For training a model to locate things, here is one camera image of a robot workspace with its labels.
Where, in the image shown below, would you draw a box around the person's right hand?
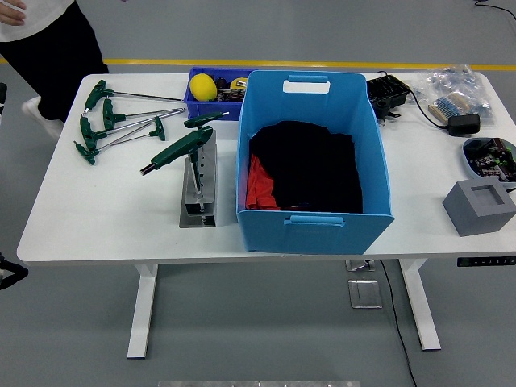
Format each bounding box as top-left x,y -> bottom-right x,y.
0,0 -> 27,27

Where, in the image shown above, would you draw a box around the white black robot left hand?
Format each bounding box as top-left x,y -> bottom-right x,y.
0,252 -> 30,290

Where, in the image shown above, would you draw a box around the large green T-handle wrench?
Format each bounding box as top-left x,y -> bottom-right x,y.
139,125 -> 214,202

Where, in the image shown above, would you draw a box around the grey metal tool stand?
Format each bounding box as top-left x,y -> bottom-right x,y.
178,128 -> 218,229

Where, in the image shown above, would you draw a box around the small green T-handle wrench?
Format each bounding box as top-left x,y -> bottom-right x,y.
183,110 -> 231,134

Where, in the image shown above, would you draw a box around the large light blue box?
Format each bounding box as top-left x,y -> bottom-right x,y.
235,69 -> 395,256

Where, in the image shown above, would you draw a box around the white table leg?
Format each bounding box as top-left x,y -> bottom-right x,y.
127,264 -> 159,360
398,258 -> 442,352

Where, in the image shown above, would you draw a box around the yellow lemon-shaped ball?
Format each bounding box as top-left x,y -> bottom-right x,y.
189,73 -> 218,102

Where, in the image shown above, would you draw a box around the small dark blue bin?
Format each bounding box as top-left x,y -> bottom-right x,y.
183,66 -> 256,122

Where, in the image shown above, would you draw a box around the dark electronic parts pile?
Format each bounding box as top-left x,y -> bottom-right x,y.
215,76 -> 248,102

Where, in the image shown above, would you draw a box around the red cloth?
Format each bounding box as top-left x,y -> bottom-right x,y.
245,152 -> 282,210

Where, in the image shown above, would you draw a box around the black cloth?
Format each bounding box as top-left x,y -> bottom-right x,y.
248,119 -> 364,214

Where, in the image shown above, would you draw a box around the square metal floor plate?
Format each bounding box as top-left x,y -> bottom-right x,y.
347,279 -> 383,310

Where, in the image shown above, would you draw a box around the black plastic tray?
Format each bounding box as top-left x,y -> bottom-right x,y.
365,74 -> 412,120

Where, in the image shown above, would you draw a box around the clear plastic parts bags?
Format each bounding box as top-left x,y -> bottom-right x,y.
410,64 -> 497,126

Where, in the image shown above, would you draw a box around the beige resistor tape strip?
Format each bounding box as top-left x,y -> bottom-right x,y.
427,91 -> 472,124

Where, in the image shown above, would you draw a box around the grey block with square recess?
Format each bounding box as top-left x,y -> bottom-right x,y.
442,179 -> 516,238

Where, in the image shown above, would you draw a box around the black table control panel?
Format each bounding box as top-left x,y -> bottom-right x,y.
456,256 -> 516,268

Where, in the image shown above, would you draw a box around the black power adapter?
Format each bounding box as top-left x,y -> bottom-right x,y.
447,114 -> 481,137

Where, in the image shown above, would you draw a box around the light blue oval parts tray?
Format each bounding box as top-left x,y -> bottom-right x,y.
461,136 -> 516,185

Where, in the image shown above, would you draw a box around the small metal floor bracket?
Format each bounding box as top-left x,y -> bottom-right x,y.
344,259 -> 376,272

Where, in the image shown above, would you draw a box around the black floor cable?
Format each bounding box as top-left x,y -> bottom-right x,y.
378,260 -> 418,387

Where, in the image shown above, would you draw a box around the black adapter cord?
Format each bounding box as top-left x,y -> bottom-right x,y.
406,88 -> 452,131

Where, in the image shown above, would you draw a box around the thin black cable loop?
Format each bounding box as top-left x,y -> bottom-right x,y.
473,0 -> 516,20

